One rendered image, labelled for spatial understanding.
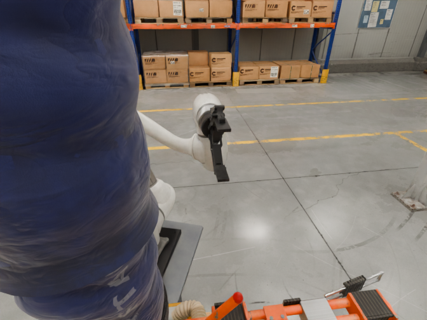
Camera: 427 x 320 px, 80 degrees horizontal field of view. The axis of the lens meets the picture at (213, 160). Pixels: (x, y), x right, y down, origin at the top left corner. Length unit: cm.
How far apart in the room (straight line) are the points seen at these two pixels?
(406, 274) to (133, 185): 263
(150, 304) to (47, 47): 42
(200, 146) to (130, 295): 60
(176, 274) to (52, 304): 102
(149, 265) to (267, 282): 190
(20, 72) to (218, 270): 219
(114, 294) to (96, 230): 13
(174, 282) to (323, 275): 144
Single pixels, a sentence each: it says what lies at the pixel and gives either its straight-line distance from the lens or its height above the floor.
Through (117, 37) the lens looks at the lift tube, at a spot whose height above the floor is 185.
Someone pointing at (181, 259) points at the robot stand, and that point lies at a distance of 145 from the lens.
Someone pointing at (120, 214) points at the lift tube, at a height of 167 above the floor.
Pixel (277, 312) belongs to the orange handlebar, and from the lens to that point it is 74.
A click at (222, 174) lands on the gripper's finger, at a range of 66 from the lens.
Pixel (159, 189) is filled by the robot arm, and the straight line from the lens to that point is 140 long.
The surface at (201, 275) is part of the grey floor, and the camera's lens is 231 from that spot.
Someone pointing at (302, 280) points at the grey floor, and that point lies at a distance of 239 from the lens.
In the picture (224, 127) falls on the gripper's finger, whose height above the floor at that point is 165.
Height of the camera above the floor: 188
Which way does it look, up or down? 30 degrees down
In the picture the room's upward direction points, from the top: straight up
